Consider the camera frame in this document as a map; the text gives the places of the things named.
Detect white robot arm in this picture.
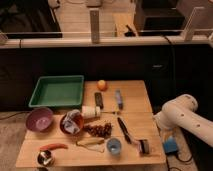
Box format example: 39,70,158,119
154,94,213,148

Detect orange fruit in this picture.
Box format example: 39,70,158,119
97,80,107,91

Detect black remote control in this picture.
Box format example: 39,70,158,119
94,92,104,109

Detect green plastic tray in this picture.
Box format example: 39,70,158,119
29,75,84,108

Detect bunch of dark grapes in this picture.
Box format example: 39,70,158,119
83,123,112,138

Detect brown bowl with wrapper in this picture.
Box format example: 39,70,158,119
60,109,84,135

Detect blue cup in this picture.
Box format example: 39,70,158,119
106,138,121,155

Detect dish brush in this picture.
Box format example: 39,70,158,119
133,139,150,154

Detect purple bowl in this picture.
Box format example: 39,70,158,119
26,107,53,132

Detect red chili pepper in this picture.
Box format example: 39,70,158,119
39,143,68,151

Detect black box background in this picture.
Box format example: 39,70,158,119
134,0,185,30

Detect blue box on floor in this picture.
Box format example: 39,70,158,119
163,136,179,154

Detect black handled tool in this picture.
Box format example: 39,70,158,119
117,117,131,144

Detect white post left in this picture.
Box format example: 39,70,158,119
90,8,100,44

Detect white post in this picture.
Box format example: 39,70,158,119
90,8,100,44
181,7,205,41

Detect white post right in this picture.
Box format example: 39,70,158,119
181,7,205,41

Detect white metal rail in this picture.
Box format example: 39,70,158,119
0,35,213,49

